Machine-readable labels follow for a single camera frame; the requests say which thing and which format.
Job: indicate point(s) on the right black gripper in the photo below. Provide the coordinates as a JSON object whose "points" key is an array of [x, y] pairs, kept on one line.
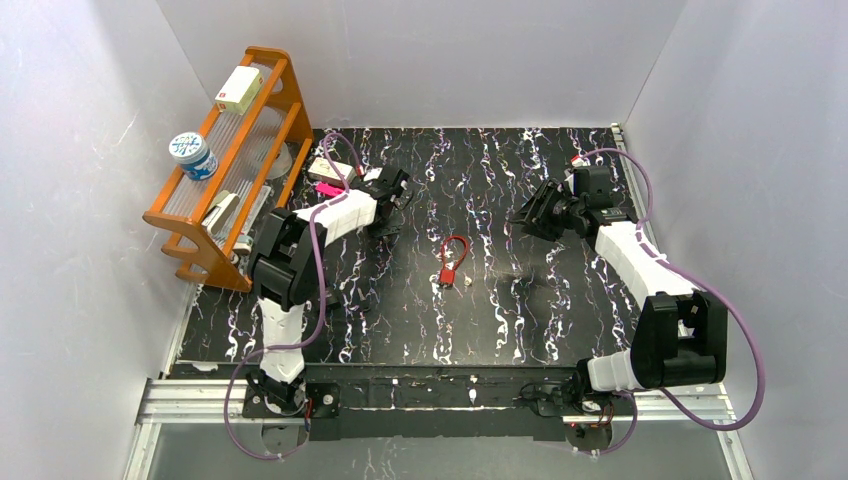
{"points": [[544, 211]]}

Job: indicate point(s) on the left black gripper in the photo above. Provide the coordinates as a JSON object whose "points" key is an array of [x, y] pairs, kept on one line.
{"points": [[395, 189]]}

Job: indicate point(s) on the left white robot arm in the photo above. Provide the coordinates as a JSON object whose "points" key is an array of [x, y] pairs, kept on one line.
{"points": [[288, 277]]}

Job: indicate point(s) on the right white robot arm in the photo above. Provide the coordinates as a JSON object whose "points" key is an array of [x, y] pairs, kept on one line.
{"points": [[681, 334]]}

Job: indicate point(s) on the black padlock key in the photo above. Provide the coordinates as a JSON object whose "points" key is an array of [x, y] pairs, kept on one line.
{"points": [[364, 303]]}

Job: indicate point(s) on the pink plastic tool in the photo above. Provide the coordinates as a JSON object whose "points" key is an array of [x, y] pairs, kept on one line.
{"points": [[329, 190]]}

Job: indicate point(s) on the small white cardboard box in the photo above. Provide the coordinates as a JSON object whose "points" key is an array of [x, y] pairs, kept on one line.
{"points": [[334, 174]]}

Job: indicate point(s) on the black padlock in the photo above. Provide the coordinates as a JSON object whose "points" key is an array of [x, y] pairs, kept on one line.
{"points": [[330, 301]]}

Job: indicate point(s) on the clear glass bowl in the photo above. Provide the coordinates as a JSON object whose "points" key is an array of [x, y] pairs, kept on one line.
{"points": [[281, 164]]}

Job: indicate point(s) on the orange wooden shelf rack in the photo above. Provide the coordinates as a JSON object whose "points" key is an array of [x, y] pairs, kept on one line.
{"points": [[246, 146]]}

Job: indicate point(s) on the white stapler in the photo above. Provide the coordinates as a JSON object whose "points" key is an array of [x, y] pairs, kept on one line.
{"points": [[222, 207]]}

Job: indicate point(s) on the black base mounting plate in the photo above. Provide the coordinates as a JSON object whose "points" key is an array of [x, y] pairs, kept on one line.
{"points": [[458, 407]]}

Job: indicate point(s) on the white green box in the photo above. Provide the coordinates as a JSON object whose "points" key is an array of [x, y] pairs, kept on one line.
{"points": [[239, 91]]}

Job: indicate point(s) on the blue white round jar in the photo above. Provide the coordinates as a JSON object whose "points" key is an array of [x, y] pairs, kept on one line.
{"points": [[193, 155]]}

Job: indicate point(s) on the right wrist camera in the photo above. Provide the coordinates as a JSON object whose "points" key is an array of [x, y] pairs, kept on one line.
{"points": [[579, 161]]}

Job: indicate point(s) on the red cable padlock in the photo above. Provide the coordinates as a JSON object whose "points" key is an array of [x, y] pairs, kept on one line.
{"points": [[450, 265]]}

